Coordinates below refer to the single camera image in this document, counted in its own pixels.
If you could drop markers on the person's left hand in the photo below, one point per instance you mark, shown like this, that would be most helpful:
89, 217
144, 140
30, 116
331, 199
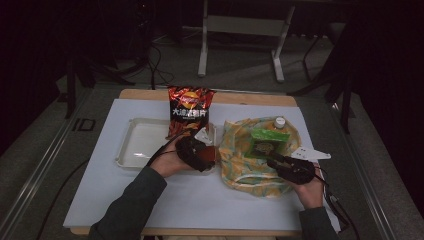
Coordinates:
168, 163

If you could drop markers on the white plastic tray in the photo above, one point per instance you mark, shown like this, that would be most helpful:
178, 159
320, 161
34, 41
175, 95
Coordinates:
143, 146

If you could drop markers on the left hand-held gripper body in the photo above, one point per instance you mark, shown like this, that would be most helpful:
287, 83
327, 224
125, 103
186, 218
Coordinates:
190, 151

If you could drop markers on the red black chips packet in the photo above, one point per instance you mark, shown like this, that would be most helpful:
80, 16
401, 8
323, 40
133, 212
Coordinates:
190, 108

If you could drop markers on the white table mat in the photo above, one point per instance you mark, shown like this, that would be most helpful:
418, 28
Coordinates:
110, 186

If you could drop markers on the green snack packet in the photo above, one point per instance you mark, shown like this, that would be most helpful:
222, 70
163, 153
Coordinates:
266, 141

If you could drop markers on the white metal stand frame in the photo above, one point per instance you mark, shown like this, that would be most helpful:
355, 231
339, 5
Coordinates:
246, 25

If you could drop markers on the aluminium floor rail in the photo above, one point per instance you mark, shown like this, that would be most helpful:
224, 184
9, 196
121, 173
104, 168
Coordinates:
43, 166
363, 173

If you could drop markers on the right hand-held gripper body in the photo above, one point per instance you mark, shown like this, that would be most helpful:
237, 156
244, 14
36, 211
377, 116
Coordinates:
296, 171

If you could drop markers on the dark metal chair frame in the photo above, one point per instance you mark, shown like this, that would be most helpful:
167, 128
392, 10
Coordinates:
333, 76

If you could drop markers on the person's right hand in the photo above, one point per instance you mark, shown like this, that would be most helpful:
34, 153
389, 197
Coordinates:
311, 193

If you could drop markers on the orange juice bottle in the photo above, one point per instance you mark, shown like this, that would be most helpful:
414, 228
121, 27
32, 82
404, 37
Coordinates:
279, 122

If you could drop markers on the orange print cloth bag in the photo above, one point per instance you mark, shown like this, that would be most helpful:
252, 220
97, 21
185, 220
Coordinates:
243, 173

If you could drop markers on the black tripod stand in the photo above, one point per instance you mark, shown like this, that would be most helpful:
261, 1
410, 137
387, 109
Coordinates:
100, 63

